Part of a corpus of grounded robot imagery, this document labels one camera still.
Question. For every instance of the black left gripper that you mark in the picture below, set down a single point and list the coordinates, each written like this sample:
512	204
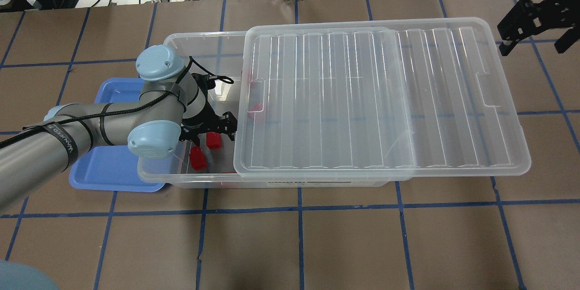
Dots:
200	121

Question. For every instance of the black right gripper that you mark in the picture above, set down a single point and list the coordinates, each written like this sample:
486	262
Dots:
563	14

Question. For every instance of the red block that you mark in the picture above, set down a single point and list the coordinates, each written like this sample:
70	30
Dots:
197	158
256	110
214	140

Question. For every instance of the clear plastic box lid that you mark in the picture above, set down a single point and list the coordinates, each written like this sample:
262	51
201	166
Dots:
462	115

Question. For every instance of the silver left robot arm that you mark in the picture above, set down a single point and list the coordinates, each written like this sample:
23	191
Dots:
173	106

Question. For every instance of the red block front edge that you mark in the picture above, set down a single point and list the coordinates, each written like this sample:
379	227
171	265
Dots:
227	185

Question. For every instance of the clear plastic storage box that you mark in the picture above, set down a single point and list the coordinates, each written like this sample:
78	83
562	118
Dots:
199	172

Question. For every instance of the blue plastic tray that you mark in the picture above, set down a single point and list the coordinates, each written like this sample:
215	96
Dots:
112	168

